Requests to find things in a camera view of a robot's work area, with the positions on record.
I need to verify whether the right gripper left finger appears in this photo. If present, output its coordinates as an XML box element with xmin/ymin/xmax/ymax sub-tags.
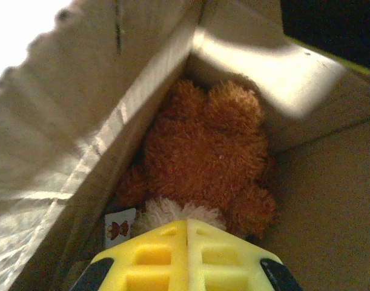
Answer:
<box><xmin>69</xmin><ymin>219</ymin><xmax>189</xmax><ymax>291</ymax></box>

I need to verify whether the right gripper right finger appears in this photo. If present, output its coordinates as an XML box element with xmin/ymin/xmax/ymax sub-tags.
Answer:
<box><xmin>187</xmin><ymin>219</ymin><xmax>303</xmax><ymax>291</ymax></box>

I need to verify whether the cardboard box with ragged tape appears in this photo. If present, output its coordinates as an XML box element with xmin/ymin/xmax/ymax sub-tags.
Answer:
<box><xmin>0</xmin><ymin>0</ymin><xmax>370</xmax><ymax>291</ymax></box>

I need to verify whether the brown plush toy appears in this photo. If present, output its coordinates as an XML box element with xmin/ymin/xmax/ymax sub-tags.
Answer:
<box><xmin>104</xmin><ymin>78</ymin><xmax>281</xmax><ymax>243</ymax></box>

